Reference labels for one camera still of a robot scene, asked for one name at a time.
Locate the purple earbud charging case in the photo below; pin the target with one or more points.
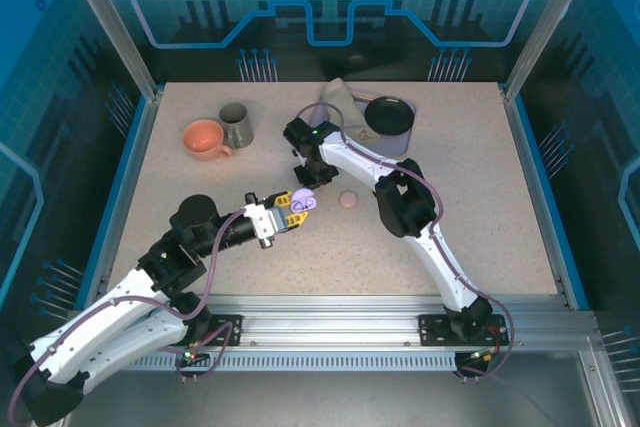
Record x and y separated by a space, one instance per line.
301 193

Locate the pink earbud charging case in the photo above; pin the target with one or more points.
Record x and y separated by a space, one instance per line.
348 199

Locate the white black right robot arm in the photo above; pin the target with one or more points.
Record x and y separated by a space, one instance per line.
430 247

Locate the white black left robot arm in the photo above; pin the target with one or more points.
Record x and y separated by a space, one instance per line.
100 327

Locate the beige folded cloth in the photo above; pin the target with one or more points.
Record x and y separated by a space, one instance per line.
340 94

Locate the orange ceramic cup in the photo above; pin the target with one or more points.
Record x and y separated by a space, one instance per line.
202 139

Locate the grey ceramic mug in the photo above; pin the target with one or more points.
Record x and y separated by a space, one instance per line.
237 122

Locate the lilac plastic tray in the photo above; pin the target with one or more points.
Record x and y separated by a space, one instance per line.
395 144

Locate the black round plate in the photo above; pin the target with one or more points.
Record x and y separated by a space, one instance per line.
389 114

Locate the aluminium mounting rail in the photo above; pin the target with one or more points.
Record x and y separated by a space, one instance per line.
325 319

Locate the aluminium frame post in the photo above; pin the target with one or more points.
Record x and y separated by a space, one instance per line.
110 22
542 22

